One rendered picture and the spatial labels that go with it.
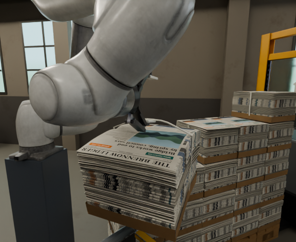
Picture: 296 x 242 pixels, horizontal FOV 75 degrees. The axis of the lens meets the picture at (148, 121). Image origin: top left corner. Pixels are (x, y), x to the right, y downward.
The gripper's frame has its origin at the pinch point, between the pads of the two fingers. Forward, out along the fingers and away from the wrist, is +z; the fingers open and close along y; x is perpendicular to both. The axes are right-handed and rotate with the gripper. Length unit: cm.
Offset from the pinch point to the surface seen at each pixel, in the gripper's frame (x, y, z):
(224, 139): 23, 25, 77
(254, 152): 44, 36, 97
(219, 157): 21, 37, 75
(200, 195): 12, 62, 64
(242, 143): 35, 28, 87
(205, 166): 13, 43, 66
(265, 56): 52, -47, 173
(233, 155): 29, 37, 83
